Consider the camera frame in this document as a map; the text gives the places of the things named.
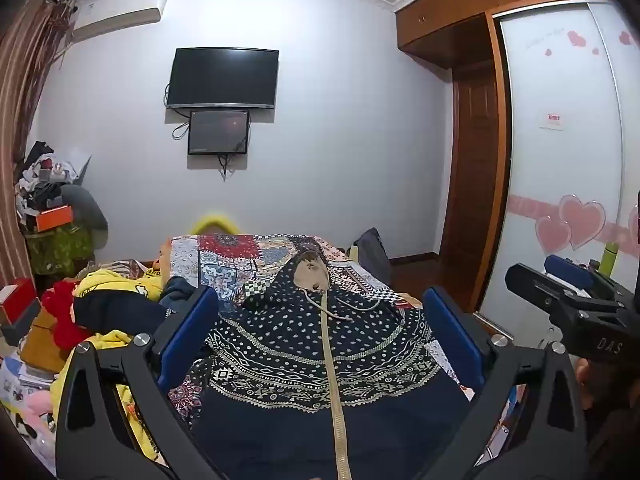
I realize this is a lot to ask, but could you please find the navy patterned hooded garment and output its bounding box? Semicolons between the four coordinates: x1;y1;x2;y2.
192;234;481;480

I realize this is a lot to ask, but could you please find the red box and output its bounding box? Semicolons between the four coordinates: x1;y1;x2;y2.
0;277;38;326

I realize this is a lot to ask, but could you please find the wooden wardrobe cabinet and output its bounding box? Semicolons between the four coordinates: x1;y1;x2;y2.
394;0;608;68

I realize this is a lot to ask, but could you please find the black television cable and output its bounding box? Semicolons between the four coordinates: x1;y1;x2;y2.
162;85;191;142

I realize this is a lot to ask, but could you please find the large black television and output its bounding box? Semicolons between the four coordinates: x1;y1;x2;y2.
166;48;280;110

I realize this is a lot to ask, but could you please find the white air conditioner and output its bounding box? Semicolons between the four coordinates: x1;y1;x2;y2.
70;0;171;43

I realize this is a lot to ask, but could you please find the pile of clutter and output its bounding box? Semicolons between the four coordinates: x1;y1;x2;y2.
15;140;93;211

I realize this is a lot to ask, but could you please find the striped brown curtain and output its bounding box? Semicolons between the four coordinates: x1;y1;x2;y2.
0;0;76;286

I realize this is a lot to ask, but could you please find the green bottle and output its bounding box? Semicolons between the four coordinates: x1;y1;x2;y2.
601;242;620;276

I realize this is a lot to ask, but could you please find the green patterned bag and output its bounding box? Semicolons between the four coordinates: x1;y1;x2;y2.
25;225;94;276

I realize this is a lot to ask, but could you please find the brown wooden door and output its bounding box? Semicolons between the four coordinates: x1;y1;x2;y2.
440;60;501;261

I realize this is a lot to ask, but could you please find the pile of papers and toys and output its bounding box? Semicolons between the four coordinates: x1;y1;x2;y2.
0;345;66;461

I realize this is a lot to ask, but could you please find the yellow printed garment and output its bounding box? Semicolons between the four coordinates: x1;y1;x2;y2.
50;267;166;461

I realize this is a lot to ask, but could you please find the dark navy garment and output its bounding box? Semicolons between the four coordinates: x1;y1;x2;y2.
72;290;167;337

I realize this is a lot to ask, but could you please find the red cloth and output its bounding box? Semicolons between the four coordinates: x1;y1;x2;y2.
41;280;93;351

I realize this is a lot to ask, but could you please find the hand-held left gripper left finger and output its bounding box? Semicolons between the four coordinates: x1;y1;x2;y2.
54;286;221;480

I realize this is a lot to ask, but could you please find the blue denim garment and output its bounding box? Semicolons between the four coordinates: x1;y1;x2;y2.
160;277;202;313

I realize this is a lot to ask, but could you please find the yellow cloth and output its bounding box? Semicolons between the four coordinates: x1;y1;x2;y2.
191;211;242;236

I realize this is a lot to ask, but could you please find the orange box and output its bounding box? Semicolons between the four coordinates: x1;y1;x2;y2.
36;205;76;233

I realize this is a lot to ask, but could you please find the grey cushion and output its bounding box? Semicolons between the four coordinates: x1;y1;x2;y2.
60;185;109;251

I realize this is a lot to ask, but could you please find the grey backpack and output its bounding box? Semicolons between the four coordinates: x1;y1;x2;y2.
352;227;393;286

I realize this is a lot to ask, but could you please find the small black monitor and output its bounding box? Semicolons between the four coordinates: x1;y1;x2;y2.
187;109;251;156

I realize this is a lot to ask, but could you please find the patchwork bedsheet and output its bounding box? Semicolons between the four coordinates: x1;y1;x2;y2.
165;232;473;421

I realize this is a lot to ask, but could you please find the white sliding door with hearts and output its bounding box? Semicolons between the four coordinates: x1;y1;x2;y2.
472;0;640;341

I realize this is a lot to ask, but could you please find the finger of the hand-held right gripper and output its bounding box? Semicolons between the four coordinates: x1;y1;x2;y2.
544;254;613;288
504;263;626;313

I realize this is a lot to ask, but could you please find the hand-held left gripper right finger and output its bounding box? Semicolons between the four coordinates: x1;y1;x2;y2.
422;286;588;480

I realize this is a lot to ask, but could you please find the person's right hand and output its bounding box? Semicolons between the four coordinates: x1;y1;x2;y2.
574;357;596;391

